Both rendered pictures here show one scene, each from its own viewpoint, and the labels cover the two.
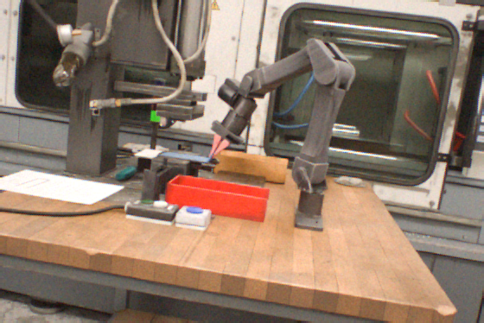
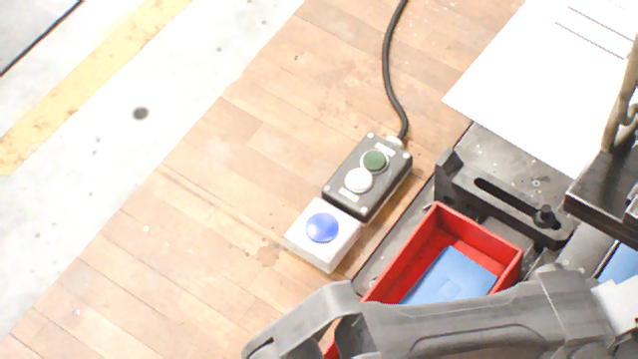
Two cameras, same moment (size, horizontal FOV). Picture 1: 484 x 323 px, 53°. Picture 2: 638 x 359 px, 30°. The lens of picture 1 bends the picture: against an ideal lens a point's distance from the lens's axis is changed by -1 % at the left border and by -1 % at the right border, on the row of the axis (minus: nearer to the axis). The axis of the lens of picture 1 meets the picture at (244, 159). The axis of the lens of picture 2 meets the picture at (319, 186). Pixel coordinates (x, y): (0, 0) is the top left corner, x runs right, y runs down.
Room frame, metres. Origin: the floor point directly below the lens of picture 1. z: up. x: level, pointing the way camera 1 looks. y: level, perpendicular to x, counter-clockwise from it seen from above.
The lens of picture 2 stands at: (1.47, -0.45, 2.20)
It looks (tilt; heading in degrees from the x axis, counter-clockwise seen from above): 60 degrees down; 127
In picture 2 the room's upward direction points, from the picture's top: 7 degrees counter-clockwise
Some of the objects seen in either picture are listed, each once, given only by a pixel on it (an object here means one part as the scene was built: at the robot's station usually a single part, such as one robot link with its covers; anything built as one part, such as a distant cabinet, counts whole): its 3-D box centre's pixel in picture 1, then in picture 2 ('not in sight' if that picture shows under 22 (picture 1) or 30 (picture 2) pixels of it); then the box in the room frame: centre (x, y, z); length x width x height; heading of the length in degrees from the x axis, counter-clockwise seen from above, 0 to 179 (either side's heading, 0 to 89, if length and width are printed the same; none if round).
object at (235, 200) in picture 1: (219, 197); (420, 316); (1.22, 0.05, 0.93); 0.25 x 0.12 x 0.06; 85
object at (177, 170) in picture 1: (175, 171); not in sight; (1.43, 0.20, 0.94); 0.20 x 0.10 x 0.07; 175
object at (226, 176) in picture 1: (238, 180); not in sight; (1.54, 0.01, 0.91); 0.17 x 0.16 x 0.02; 175
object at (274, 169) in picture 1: (251, 167); not in sight; (1.70, -0.03, 0.93); 0.25 x 0.13 x 0.08; 85
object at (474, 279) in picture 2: not in sight; (435, 303); (1.22, 0.08, 0.92); 0.15 x 0.07 x 0.03; 81
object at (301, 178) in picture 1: (310, 179); not in sight; (1.24, -0.18, 1.00); 0.09 x 0.06 x 0.06; 140
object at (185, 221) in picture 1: (193, 223); (323, 239); (1.06, 0.10, 0.90); 0.07 x 0.07 x 0.06; 85
